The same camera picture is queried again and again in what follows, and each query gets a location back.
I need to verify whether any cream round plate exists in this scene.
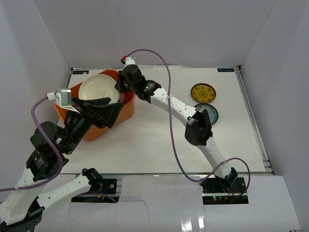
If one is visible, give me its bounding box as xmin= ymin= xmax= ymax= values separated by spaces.
xmin=78 ymin=74 xmax=119 ymax=103

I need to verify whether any pink round plate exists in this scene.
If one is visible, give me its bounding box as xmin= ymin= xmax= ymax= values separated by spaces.
xmin=119 ymin=93 xmax=127 ymax=102

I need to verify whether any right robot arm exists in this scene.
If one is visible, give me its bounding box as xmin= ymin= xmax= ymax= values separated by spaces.
xmin=115 ymin=64 xmax=238 ymax=193

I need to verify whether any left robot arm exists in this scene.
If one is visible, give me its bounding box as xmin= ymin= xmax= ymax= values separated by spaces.
xmin=0 ymin=97 xmax=124 ymax=232

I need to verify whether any left blue table label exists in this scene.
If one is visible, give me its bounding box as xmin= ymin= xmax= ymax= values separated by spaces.
xmin=72 ymin=70 xmax=89 ymax=75

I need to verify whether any blue table label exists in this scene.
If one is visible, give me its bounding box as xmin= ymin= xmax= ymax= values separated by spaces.
xmin=217 ymin=68 xmax=235 ymax=73
xmin=72 ymin=70 xmax=89 ymax=75

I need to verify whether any white paper sheet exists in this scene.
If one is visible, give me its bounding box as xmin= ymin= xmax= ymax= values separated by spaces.
xmin=138 ymin=65 xmax=182 ymax=70

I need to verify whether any yellow patterned round plate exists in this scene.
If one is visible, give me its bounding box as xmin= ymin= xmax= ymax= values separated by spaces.
xmin=190 ymin=83 xmax=216 ymax=103

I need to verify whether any blue white round plate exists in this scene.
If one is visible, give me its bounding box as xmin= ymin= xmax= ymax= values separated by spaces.
xmin=195 ymin=103 xmax=219 ymax=125

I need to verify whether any right blue table label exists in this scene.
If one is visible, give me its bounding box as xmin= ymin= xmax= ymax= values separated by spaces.
xmin=217 ymin=68 xmax=235 ymax=73

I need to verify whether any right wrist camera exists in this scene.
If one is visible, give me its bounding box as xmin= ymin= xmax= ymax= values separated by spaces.
xmin=121 ymin=56 xmax=136 ymax=68

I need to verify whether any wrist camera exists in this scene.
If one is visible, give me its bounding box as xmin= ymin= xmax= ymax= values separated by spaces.
xmin=121 ymin=56 xmax=136 ymax=68
xmin=46 ymin=88 xmax=79 ymax=113

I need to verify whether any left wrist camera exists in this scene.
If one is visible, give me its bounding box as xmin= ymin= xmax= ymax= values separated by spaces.
xmin=46 ymin=88 xmax=79 ymax=113

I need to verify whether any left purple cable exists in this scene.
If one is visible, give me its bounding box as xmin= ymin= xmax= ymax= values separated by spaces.
xmin=0 ymin=96 xmax=64 ymax=193

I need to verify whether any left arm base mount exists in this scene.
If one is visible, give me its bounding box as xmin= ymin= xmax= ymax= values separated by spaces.
xmin=95 ymin=178 xmax=117 ymax=194

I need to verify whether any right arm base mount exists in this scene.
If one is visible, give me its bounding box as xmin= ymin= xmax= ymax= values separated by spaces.
xmin=200 ymin=177 xmax=246 ymax=194

